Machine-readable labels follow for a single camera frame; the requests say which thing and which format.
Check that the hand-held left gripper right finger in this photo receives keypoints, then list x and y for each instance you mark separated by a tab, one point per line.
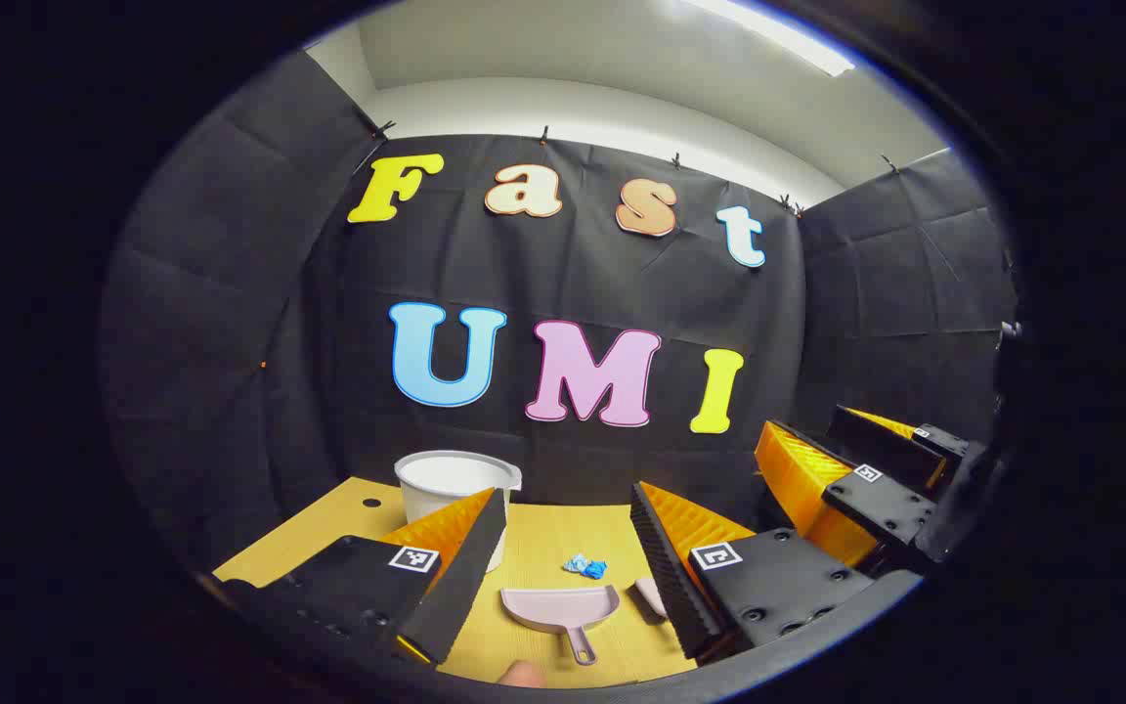
778	587

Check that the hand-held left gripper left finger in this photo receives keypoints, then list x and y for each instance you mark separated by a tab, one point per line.
368	587

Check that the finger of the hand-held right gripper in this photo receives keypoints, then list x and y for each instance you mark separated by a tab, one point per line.
881	438
881	504

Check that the white ribbed garbage bin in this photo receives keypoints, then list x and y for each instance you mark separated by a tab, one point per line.
441	494

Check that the pink plastic dustpan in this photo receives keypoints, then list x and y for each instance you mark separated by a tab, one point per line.
558	606

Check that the blue paper trash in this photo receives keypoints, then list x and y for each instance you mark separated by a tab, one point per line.
586	566

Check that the wooden desktop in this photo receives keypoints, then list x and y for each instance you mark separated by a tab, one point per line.
543	538

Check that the black backdrop cloth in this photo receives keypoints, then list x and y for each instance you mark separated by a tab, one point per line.
260	293

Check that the ceiling light strip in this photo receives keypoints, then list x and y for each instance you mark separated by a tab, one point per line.
778	34

